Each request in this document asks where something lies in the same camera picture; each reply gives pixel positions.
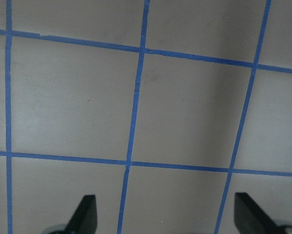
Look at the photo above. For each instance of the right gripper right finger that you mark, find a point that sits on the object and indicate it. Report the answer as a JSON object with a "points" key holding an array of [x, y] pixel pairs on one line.
{"points": [[249, 218]]}

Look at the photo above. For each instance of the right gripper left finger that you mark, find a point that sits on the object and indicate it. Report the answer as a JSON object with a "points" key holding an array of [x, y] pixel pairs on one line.
{"points": [[84, 220]]}

